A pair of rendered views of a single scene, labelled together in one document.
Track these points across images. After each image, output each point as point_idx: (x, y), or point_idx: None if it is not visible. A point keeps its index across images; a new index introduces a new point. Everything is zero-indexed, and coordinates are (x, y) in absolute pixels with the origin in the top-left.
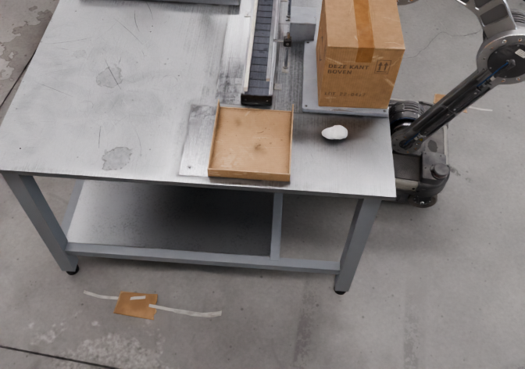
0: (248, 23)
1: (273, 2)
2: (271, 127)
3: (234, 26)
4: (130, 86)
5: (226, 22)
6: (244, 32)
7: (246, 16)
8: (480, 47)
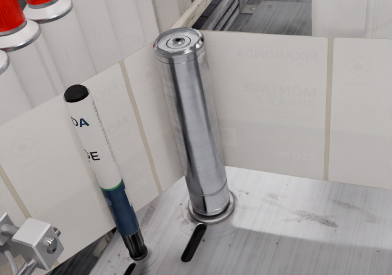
0: None
1: None
2: None
3: None
4: None
5: None
6: None
7: (255, 5)
8: None
